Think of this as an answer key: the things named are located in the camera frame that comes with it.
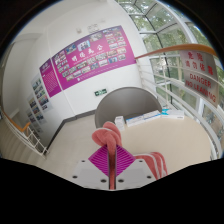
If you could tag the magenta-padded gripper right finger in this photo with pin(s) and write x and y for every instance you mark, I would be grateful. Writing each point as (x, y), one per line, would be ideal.
(138, 171)

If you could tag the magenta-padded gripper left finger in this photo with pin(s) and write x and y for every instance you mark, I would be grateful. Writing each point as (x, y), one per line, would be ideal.
(87, 171)

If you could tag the pink terry towel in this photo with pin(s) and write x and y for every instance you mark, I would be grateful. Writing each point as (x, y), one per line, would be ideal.
(111, 133)

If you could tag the small upright white box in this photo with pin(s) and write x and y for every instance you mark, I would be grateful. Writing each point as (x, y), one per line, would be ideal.
(119, 123)

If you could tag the white stair railing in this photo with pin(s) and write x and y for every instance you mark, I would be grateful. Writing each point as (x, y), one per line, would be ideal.
(33, 138)

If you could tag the flat white and blue carton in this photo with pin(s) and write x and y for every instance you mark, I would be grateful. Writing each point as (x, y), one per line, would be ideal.
(173, 114)

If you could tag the grey round-backed chair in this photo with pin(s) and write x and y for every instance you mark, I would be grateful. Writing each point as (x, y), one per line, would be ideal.
(133, 103)

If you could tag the white photo notice board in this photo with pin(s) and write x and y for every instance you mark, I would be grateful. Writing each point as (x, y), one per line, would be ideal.
(34, 111)
(41, 93)

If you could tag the green exit sign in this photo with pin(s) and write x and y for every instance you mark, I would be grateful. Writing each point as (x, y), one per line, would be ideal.
(100, 92)

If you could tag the narrow magenta text poster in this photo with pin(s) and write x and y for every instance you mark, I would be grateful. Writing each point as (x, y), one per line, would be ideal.
(50, 79)

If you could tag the white danger warning sign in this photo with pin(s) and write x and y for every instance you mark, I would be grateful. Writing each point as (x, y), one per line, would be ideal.
(203, 88)

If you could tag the large magenta photo poster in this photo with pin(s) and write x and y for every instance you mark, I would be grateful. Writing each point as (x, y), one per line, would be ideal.
(93, 56)

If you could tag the white sign with red characters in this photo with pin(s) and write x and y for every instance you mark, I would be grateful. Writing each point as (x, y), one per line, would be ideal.
(200, 63)

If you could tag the white railing with orange handrail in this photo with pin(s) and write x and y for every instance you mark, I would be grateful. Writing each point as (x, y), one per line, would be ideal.
(173, 49)

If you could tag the white-framed glass window wall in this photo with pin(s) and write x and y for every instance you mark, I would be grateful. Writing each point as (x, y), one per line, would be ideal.
(156, 23)

